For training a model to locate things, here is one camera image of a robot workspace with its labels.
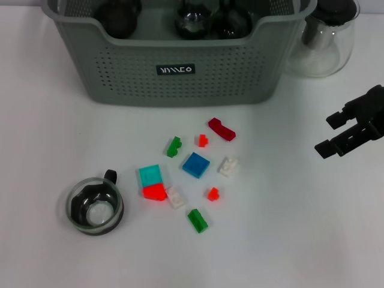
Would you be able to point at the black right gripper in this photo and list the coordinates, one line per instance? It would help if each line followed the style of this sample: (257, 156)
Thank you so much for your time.
(369, 111)

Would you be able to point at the grey-green perforated storage bin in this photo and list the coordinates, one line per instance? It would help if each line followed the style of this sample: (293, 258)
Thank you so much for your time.
(210, 75)

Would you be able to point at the glass teapot with black lid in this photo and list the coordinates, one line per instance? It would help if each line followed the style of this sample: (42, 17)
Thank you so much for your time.
(324, 57)

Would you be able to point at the white two-stud toy brick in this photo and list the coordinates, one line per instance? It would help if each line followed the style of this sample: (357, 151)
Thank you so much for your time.
(227, 168)
(176, 198)

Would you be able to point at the dark red long toy brick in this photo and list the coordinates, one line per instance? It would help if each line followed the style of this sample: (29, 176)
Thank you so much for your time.
(222, 129)

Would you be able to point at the small red-orange toy brick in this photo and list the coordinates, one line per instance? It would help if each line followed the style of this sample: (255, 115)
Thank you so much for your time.
(203, 141)
(213, 194)

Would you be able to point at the blue square toy brick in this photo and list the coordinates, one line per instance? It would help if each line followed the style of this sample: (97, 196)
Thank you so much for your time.
(195, 165)

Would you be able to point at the green toy brick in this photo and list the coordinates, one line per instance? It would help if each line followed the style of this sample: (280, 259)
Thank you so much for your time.
(174, 147)
(198, 221)

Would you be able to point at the teal square toy brick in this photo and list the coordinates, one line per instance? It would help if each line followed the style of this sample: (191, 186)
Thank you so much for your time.
(151, 176)

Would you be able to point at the red-orange sloped toy brick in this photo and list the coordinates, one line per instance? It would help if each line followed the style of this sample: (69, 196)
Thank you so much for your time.
(154, 192)

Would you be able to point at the black round teapot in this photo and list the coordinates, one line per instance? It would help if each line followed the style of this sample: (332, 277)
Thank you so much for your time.
(120, 21)

